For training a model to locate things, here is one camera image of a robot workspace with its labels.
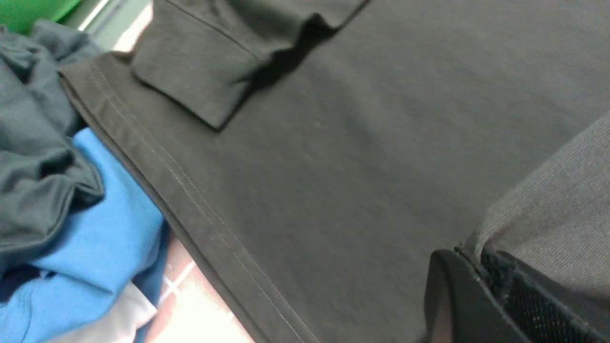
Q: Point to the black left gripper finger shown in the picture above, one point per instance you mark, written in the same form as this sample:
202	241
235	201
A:
501	299

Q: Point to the dark gray long-sleeve top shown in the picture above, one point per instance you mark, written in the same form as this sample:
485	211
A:
312	154

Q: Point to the pink checkered tablecloth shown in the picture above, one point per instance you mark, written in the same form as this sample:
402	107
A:
189	308

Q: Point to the white crumpled garment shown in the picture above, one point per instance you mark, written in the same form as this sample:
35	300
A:
131	312

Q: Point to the blue crumpled garment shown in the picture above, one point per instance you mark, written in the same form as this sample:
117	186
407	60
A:
100	250

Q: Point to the dark gray crumpled garment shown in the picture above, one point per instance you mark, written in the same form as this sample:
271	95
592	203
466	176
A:
43	177

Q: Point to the green backdrop cloth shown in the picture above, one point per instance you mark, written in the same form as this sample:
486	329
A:
20	15

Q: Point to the gray metal rail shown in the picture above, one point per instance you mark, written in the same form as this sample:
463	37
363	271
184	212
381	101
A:
114	24

